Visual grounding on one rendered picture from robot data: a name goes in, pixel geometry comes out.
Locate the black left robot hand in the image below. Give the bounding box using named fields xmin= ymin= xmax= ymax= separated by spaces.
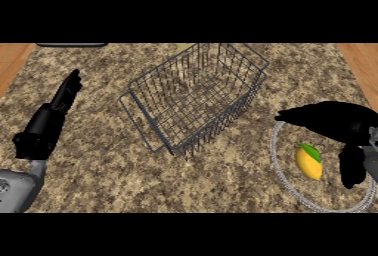
xmin=12 ymin=68 xmax=84 ymax=161

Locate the pale green object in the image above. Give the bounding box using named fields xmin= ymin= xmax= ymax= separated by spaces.
xmin=174 ymin=42 xmax=199 ymax=52

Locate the yellow lemon with green leaf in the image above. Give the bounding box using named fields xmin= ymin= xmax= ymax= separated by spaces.
xmin=294 ymin=143 xmax=325 ymax=182

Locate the grey wire basket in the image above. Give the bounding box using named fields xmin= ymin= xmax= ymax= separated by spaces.
xmin=118 ymin=42 xmax=270 ymax=158

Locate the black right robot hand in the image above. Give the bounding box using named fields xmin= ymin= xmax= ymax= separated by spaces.
xmin=273 ymin=100 xmax=378 ymax=190

